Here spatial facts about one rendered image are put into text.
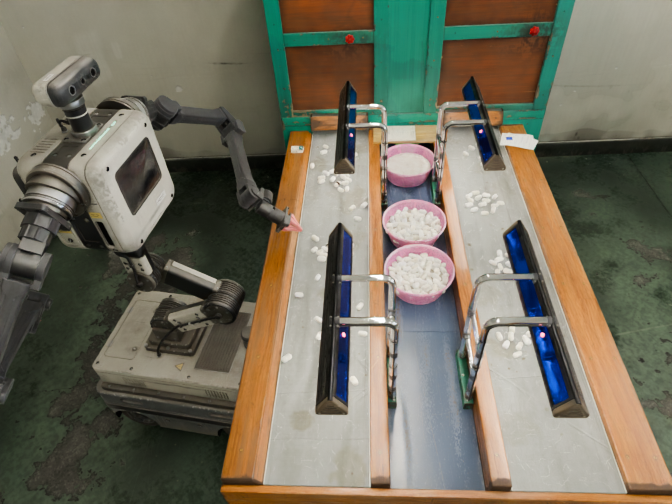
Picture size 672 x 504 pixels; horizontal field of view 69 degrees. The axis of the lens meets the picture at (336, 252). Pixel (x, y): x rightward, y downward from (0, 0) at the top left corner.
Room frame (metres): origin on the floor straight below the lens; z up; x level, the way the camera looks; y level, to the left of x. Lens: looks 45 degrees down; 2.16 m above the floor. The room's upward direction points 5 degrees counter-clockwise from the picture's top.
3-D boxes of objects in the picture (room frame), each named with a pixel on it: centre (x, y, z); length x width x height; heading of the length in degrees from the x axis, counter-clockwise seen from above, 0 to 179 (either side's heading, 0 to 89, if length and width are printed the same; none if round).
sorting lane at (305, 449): (1.40, 0.02, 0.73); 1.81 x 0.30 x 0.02; 174
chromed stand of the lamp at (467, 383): (0.81, -0.47, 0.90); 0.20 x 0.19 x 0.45; 174
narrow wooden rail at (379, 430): (1.39, -0.16, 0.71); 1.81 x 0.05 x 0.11; 174
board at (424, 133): (2.19, -0.41, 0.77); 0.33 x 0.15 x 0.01; 84
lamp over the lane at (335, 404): (0.87, 0.01, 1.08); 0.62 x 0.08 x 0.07; 174
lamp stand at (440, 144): (1.78, -0.57, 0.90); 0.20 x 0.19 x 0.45; 174
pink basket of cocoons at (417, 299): (1.25, -0.31, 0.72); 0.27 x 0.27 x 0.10
